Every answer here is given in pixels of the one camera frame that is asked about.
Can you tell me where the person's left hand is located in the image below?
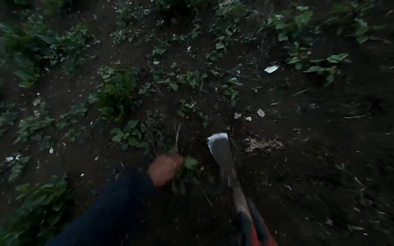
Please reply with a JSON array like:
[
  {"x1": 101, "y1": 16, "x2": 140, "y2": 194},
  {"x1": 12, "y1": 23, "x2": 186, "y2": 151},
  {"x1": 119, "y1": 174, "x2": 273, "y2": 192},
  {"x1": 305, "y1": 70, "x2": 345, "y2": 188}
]
[{"x1": 148, "y1": 153, "x2": 184, "y2": 188}]

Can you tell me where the person's right hand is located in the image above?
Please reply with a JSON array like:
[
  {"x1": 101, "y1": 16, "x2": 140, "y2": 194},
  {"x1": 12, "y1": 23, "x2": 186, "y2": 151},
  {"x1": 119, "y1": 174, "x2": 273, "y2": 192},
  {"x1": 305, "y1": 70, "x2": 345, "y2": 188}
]
[{"x1": 236, "y1": 198, "x2": 278, "y2": 246}]

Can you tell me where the leafy weed with pale stem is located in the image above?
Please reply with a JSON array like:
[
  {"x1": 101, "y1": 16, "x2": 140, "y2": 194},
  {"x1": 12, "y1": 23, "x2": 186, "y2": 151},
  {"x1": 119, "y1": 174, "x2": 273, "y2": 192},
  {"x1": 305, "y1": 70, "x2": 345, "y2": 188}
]
[{"x1": 172, "y1": 122, "x2": 199, "y2": 195}]

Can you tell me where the hoe with wooden handle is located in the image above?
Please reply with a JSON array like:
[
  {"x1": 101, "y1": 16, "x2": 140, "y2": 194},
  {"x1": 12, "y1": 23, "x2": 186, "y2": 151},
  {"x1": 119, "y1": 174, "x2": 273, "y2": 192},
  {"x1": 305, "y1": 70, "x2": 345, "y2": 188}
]
[{"x1": 207, "y1": 133, "x2": 252, "y2": 221}]

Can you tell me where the person's left forearm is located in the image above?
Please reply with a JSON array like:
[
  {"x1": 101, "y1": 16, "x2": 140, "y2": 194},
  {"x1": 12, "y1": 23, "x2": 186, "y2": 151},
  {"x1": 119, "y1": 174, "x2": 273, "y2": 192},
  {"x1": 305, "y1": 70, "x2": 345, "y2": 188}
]
[{"x1": 45, "y1": 167, "x2": 156, "y2": 246}]

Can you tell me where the dry straw-coloured plant clump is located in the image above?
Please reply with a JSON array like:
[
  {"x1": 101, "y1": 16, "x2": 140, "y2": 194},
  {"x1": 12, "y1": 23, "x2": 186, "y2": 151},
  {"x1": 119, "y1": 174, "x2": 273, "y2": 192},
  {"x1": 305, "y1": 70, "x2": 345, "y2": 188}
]
[{"x1": 244, "y1": 137, "x2": 284, "y2": 153}]

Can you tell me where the patch of green plants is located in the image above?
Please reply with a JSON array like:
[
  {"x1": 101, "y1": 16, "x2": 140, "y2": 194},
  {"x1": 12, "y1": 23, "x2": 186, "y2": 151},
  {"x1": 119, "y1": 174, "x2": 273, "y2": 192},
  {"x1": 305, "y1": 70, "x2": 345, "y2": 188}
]
[{"x1": 0, "y1": 0, "x2": 386, "y2": 246}]

